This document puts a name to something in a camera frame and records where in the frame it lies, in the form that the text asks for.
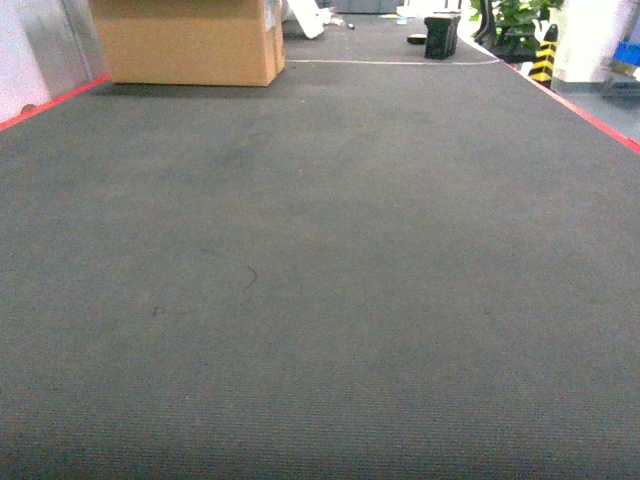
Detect dark conveyor belt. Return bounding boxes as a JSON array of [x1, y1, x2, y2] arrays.
[[1, 17, 639, 479]]

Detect white foam piece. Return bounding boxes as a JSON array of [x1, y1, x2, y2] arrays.
[[281, 0, 331, 39]]

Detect black equipment case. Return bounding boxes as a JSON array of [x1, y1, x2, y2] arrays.
[[424, 13, 461, 60]]

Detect large cardboard box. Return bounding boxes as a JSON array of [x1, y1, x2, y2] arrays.
[[89, 1, 285, 87]]

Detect yellow black striped bollard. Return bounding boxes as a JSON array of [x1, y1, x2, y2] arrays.
[[528, 24, 558, 88]]

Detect green potted plant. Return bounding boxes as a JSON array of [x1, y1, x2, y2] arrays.
[[471, 0, 564, 64]]

